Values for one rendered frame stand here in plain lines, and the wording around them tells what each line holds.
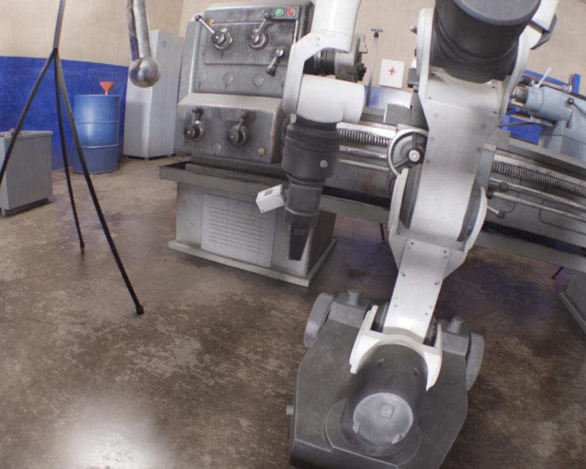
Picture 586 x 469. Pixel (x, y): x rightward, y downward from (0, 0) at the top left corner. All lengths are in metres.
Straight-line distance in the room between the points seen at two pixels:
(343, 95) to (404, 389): 0.49
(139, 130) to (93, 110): 1.19
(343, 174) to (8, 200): 2.25
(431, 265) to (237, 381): 0.66
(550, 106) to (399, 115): 0.79
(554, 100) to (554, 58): 3.56
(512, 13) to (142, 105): 4.79
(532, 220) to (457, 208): 1.00
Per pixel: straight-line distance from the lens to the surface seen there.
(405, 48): 4.88
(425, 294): 0.80
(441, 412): 0.89
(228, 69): 1.70
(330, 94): 0.52
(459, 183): 0.67
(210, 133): 1.57
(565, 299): 2.42
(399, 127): 1.33
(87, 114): 4.04
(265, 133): 1.45
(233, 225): 1.68
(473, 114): 0.62
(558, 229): 1.72
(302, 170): 0.52
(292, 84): 0.51
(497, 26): 0.40
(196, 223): 1.80
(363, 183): 1.53
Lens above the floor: 0.76
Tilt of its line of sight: 19 degrees down
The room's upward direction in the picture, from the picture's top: 8 degrees clockwise
